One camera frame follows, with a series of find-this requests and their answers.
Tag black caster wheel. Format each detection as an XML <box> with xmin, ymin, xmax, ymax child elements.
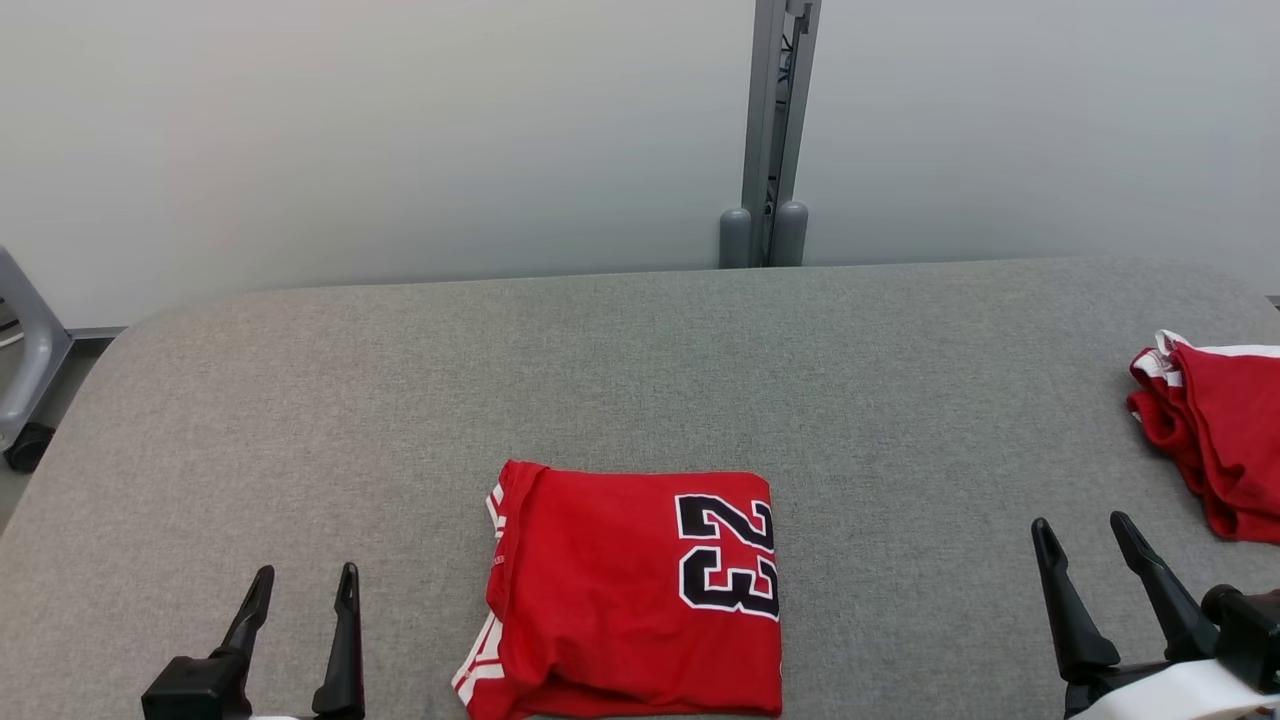
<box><xmin>4</xmin><ymin>421</ymin><xmax>57</xmax><ymax>474</ymax></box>

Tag red white Bulls shorts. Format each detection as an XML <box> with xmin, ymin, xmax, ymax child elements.
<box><xmin>1126</xmin><ymin>329</ymin><xmax>1280</xmax><ymax>547</ymax></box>

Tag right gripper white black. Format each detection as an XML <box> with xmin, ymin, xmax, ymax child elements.
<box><xmin>1030</xmin><ymin>510</ymin><xmax>1280</xmax><ymax>720</ymax></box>

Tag grey metal partition post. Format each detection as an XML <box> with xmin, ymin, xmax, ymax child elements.
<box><xmin>740</xmin><ymin>0</ymin><xmax>824</xmax><ymax>269</ymax></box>

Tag grey cylindrical post foot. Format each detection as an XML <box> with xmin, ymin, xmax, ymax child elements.
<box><xmin>719</xmin><ymin>207</ymin><xmax>754</xmax><ymax>270</ymax></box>
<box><xmin>769</xmin><ymin>200</ymin><xmax>810</xmax><ymax>268</ymax></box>

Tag red white number jersey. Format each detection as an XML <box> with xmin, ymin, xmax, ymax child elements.
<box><xmin>451</xmin><ymin>459</ymin><xmax>784</xmax><ymax>720</ymax></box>

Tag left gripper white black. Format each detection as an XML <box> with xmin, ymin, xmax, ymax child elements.
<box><xmin>213</xmin><ymin>561</ymin><xmax>367</xmax><ymax>720</ymax></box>

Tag grey chair leg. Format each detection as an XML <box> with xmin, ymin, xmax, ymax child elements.
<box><xmin>0</xmin><ymin>245</ymin><xmax>75</xmax><ymax>451</ymax></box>

